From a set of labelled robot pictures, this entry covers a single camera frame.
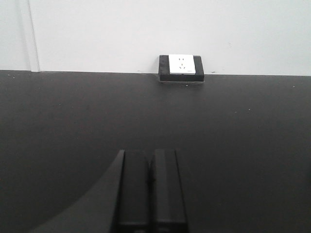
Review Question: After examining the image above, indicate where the white socket in black box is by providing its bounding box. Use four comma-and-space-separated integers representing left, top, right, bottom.
158, 54, 205, 83

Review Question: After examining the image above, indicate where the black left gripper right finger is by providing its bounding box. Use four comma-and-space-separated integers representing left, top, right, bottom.
151, 149, 188, 233

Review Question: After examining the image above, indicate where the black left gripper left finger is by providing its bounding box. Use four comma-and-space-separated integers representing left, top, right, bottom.
117, 150, 150, 233

